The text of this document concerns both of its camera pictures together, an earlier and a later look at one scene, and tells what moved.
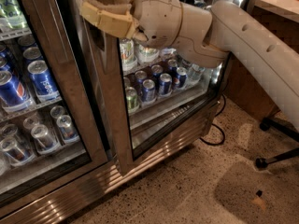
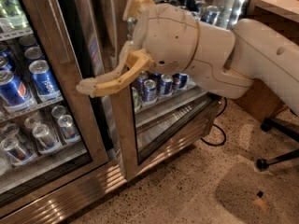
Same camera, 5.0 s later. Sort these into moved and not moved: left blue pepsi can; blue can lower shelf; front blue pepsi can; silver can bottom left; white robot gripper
Moved: white robot gripper
Not moved: left blue pepsi can; blue can lower shelf; silver can bottom left; front blue pepsi can
